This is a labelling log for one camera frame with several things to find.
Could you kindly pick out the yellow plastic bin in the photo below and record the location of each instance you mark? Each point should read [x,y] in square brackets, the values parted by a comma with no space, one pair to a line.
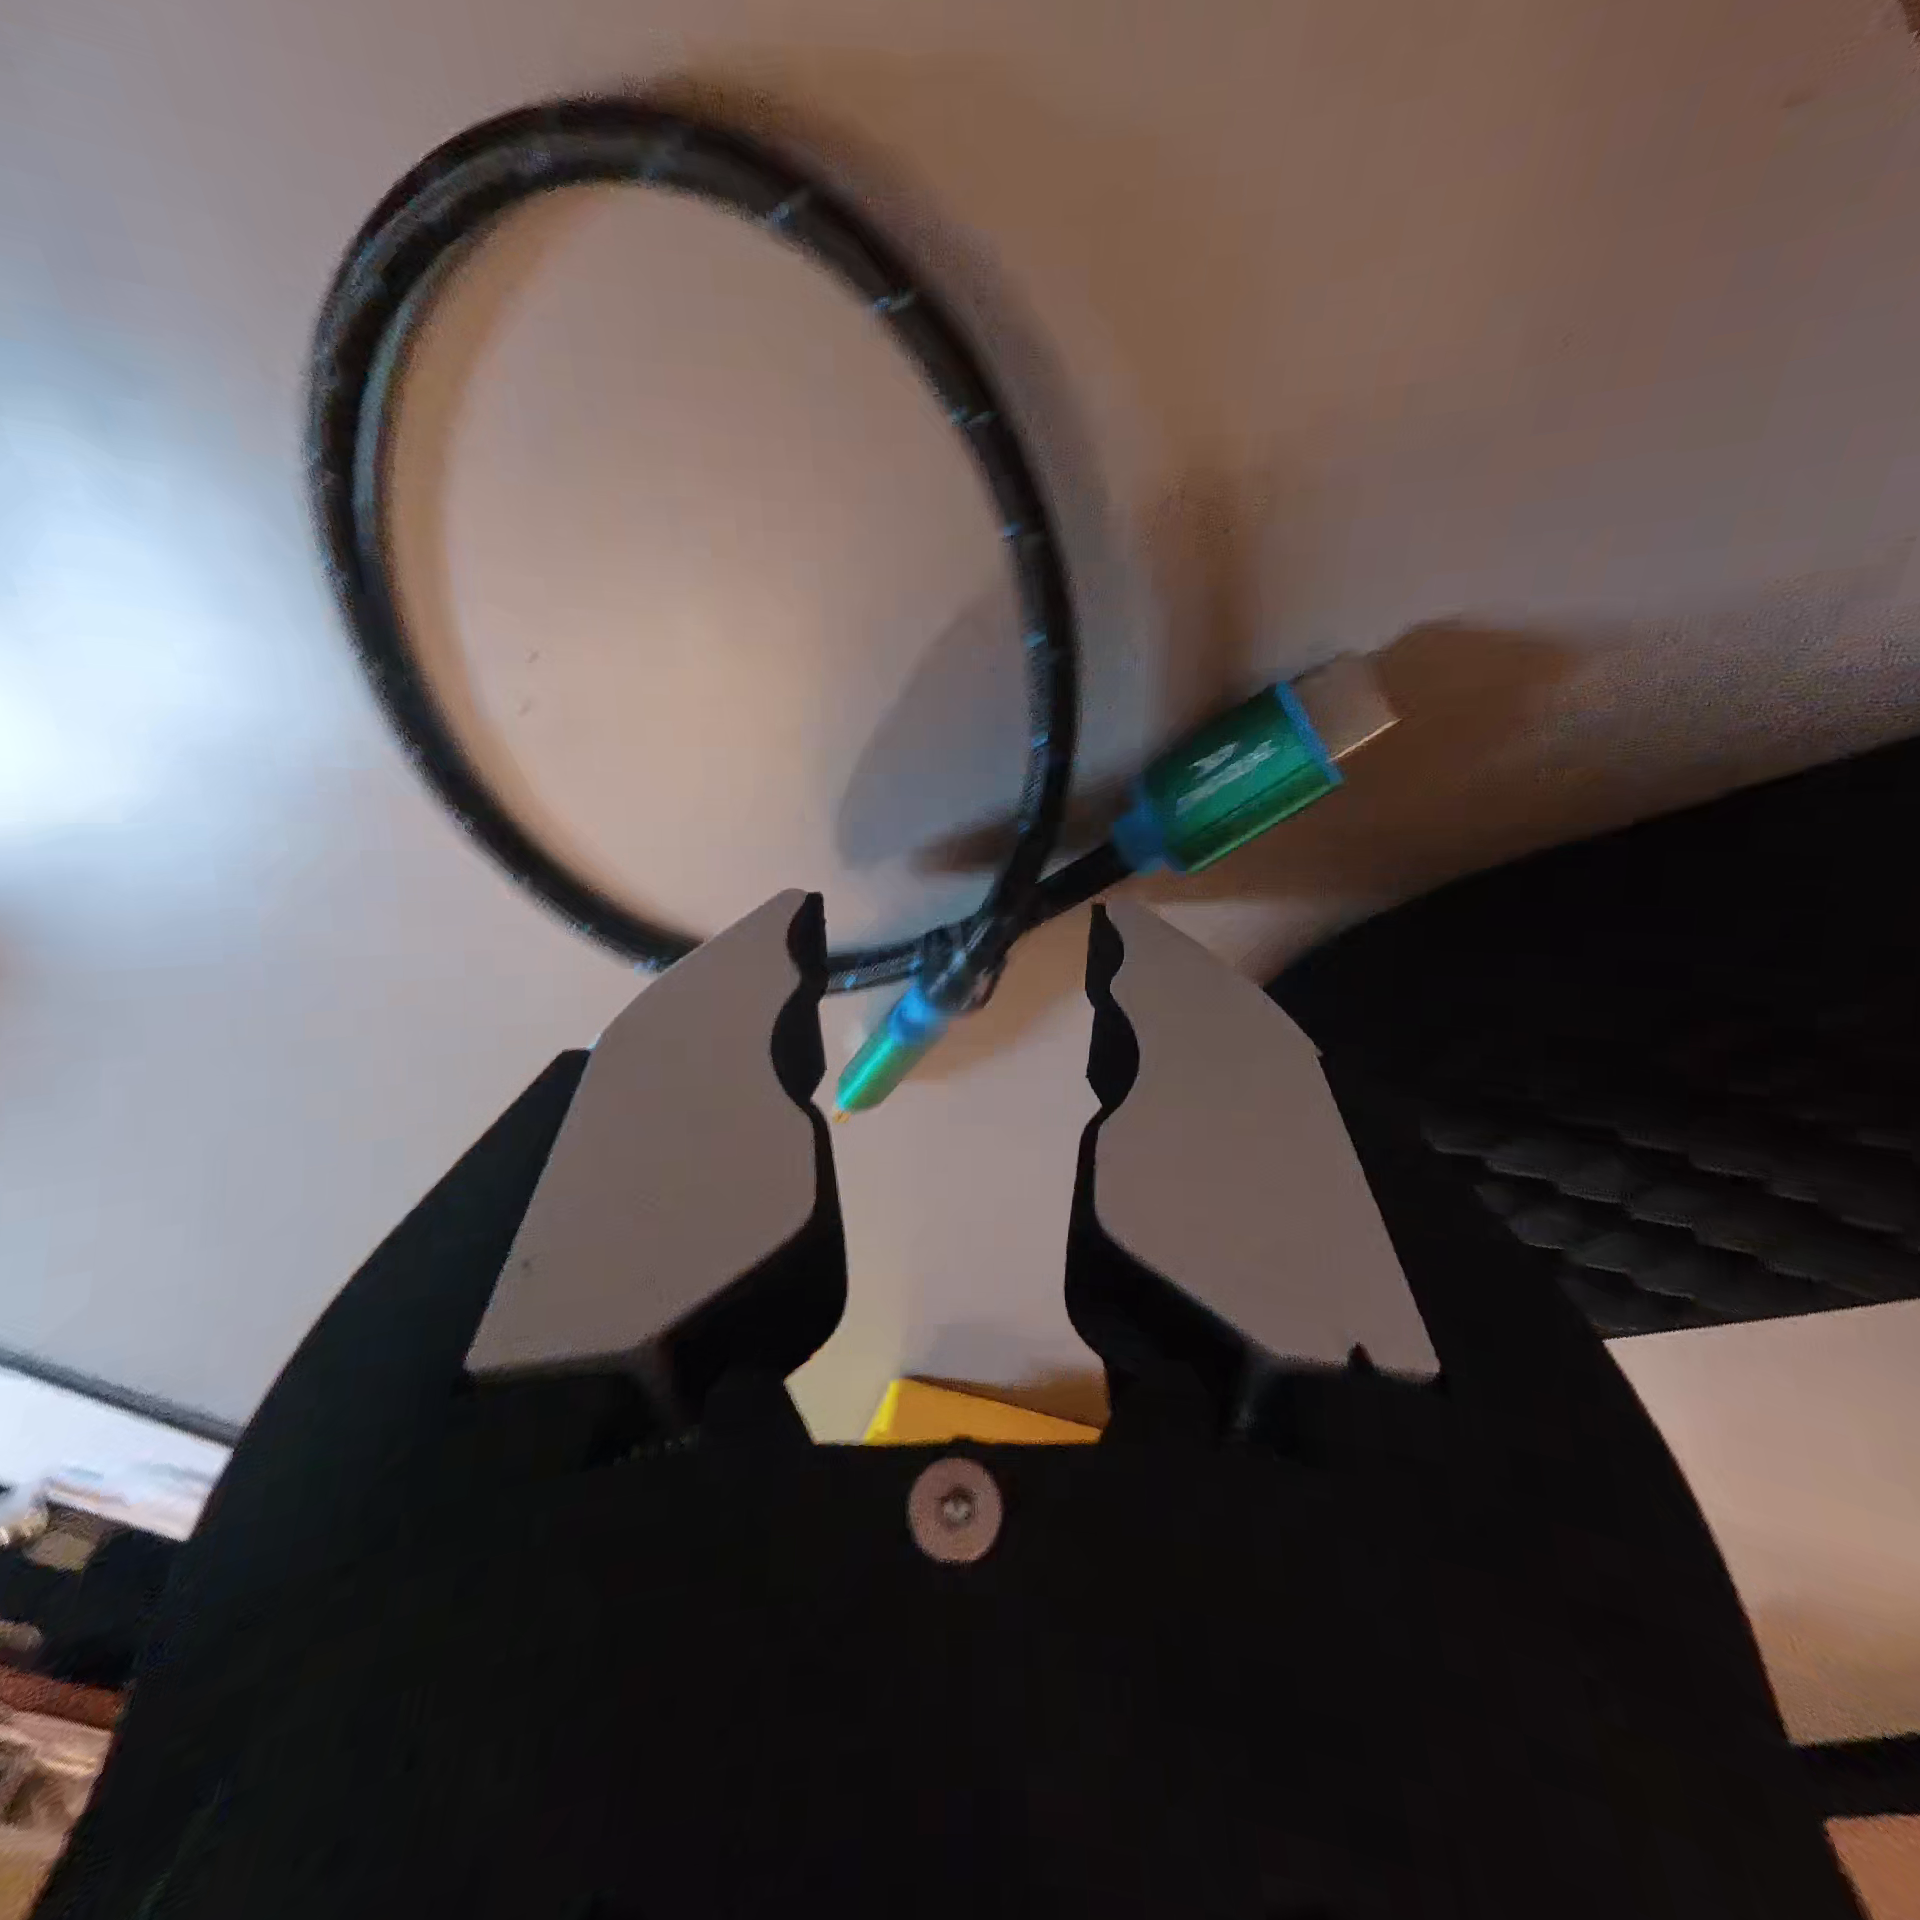
[976,1417]

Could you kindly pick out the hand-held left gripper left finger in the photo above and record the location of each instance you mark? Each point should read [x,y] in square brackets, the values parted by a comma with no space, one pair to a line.
[673,1184]

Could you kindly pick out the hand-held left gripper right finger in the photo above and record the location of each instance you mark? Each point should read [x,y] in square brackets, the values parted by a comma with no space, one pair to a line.
[1246,1184]

